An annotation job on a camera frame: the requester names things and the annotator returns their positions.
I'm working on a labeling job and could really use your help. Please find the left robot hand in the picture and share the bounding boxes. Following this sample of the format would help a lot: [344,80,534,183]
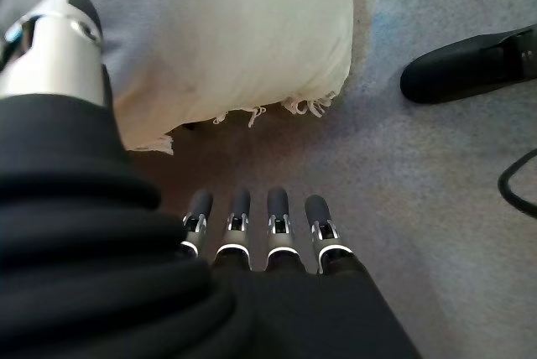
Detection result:
[0,0,423,359]

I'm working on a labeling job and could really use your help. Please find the white fringed cushion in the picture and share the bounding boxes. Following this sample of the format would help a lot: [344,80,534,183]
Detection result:
[98,0,354,155]

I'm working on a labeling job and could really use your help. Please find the grey fabric armchair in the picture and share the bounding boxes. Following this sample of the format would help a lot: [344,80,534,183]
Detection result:
[0,0,399,276]

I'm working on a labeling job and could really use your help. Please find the black left robot foot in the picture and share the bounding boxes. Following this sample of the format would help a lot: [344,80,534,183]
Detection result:
[399,24,537,105]

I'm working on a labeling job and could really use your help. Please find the black cable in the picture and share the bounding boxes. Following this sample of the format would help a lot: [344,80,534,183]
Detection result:
[497,149,537,218]

